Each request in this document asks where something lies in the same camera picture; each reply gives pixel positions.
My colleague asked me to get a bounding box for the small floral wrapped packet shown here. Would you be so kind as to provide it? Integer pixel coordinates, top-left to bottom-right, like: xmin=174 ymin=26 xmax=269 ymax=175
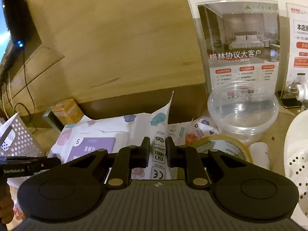
xmin=167 ymin=117 xmax=219 ymax=146

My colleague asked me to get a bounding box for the white perforated plastic basket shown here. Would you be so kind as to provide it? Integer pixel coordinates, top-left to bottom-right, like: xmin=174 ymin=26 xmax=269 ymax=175
xmin=1 ymin=113 xmax=44 ymax=157

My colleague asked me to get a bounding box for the clear packing tape roll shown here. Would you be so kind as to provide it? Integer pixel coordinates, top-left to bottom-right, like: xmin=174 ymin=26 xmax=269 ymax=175
xmin=192 ymin=135 xmax=253 ymax=163

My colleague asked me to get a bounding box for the green small box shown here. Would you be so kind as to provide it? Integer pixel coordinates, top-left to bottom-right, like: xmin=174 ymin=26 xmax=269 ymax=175
xmin=42 ymin=107 xmax=64 ymax=133

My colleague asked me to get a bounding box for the white paper cup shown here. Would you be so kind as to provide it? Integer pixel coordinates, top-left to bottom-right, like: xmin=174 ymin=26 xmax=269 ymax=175
xmin=249 ymin=142 xmax=270 ymax=170

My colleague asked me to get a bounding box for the clear plastic round container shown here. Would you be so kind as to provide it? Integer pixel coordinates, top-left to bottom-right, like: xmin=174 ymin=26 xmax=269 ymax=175
xmin=207 ymin=81 xmax=279 ymax=146

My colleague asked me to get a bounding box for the orange bricks toy box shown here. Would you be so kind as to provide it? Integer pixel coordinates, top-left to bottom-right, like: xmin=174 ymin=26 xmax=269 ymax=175
xmin=52 ymin=99 xmax=84 ymax=125

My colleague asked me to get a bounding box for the white perforated round bowl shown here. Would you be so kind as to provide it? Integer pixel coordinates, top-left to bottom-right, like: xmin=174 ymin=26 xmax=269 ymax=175
xmin=284 ymin=110 xmax=307 ymax=219

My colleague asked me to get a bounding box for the acrylic hotel advert sign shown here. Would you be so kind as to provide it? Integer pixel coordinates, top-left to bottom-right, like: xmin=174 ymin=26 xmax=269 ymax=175
xmin=196 ymin=0 xmax=280 ymax=92

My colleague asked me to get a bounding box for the acrylic orange notice sign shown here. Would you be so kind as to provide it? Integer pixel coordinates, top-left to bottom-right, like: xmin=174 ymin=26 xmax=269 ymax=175
xmin=286 ymin=3 xmax=308 ymax=84

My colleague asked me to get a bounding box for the black power cable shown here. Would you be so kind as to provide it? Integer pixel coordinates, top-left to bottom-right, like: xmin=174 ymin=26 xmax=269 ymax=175
xmin=9 ymin=47 xmax=39 ymax=133

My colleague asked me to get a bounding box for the wall mounted television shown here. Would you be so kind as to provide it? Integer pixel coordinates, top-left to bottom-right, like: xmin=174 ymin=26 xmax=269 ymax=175
xmin=1 ymin=0 xmax=41 ymax=64

